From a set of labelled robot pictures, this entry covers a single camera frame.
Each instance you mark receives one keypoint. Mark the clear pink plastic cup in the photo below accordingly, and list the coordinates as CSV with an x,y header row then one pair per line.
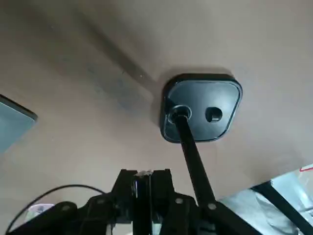
x,y
39,209

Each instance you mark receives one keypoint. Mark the person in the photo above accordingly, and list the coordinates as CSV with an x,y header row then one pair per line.
x,y
244,210

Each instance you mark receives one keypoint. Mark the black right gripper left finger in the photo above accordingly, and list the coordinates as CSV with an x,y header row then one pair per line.
x,y
122,195

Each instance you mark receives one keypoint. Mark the black bar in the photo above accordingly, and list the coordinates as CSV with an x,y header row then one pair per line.
x,y
281,203

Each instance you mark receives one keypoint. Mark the black desktop phone stand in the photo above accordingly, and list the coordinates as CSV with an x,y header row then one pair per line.
x,y
200,98

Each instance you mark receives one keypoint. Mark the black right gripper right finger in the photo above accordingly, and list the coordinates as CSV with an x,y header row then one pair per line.
x,y
163,195

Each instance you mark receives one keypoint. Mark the grey closed laptop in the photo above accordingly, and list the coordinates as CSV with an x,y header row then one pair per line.
x,y
12,122

